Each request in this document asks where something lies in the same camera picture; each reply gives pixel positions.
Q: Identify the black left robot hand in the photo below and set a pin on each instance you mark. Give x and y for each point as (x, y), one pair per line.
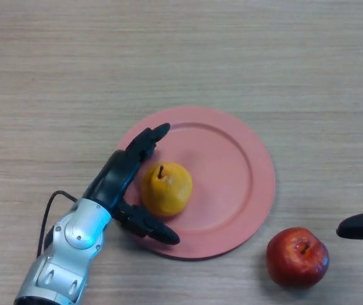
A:
(115, 178)

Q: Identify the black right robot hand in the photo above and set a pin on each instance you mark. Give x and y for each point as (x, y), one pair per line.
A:
(362, 227)

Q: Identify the yellow pear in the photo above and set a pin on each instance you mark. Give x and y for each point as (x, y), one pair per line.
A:
(167, 193)

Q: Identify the pink round plate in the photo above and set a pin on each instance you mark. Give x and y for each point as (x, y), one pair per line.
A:
(226, 190)

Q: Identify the red apple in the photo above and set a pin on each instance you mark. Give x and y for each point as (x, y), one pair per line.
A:
(295, 260)

